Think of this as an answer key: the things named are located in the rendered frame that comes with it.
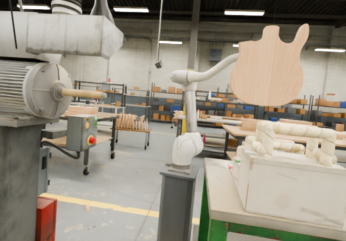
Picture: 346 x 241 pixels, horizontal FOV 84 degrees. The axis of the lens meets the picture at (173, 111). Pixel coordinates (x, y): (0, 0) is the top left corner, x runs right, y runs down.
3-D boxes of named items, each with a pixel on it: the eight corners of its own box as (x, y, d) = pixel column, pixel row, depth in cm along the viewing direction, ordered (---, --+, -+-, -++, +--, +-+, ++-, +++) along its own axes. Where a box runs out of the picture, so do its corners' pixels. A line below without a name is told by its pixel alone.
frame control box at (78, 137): (34, 159, 105) (36, 113, 104) (62, 150, 126) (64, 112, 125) (75, 165, 102) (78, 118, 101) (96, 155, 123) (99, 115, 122)
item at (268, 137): (262, 158, 59) (265, 127, 58) (259, 155, 62) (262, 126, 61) (273, 159, 58) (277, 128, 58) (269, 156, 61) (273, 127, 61)
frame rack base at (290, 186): (245, 212, 59) (251, 158, 58) (236, 190, 74) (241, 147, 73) (344, 229, 55) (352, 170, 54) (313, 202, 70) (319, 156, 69)
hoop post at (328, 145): (323, 166, 56) (327, 134, 55) (316, 162, 59) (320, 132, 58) (334, 167, 55) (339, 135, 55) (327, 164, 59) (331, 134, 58)
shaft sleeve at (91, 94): (62, 89, 84) (66, 87, 87) (62, 96, 85) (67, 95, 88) (100, 92, 82) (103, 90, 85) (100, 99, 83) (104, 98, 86)
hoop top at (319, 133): (264, 133, 58) (266, 122, 58) (261, 131, 61) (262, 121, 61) (338, 141, 55) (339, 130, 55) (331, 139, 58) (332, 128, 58)
